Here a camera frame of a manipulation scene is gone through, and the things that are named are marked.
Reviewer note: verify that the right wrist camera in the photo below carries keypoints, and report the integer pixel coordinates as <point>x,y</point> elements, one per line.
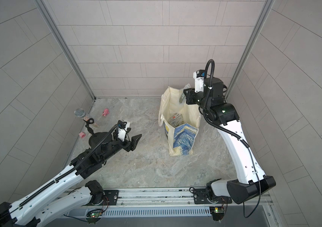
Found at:
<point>199,76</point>

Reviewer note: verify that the right circuit board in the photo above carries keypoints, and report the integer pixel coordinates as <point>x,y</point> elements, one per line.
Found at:
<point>217,213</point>

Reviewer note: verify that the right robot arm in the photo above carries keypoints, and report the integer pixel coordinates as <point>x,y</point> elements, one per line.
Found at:
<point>209,95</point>

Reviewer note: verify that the aluminium front rail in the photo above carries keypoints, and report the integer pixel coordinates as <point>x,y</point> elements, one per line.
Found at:
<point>144,203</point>

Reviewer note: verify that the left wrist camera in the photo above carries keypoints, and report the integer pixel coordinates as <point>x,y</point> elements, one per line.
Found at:
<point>123,127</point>

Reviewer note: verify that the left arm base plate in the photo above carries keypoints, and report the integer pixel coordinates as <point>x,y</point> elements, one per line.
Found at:
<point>110,197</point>

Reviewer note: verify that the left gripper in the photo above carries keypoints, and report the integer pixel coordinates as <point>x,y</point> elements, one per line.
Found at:
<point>132,145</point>

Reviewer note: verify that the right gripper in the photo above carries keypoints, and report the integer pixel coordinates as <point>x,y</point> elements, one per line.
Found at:
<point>191,98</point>

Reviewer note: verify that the pink pig toy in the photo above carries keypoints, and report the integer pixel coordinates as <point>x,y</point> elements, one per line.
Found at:
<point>105,112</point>

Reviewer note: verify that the pink eraser block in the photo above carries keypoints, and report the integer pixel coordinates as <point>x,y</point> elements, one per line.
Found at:
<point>82,134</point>

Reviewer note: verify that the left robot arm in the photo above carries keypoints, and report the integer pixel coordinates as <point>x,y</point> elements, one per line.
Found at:
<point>46,203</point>

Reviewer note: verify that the green compass set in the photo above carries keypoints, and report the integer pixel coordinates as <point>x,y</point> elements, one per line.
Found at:
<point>182,98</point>

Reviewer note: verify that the circuit board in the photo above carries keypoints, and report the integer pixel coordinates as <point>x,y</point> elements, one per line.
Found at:
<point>217,213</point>
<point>94,216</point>

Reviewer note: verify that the cream canvas tote bag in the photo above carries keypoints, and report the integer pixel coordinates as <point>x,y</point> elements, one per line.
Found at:
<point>181,139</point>

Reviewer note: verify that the left circuit board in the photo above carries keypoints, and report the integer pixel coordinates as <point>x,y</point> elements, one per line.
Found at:
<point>94,216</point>

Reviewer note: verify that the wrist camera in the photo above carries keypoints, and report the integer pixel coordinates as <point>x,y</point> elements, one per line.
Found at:
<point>199,76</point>
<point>123,127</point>

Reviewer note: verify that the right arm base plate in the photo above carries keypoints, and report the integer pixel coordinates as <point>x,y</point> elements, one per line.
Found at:
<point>206,196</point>

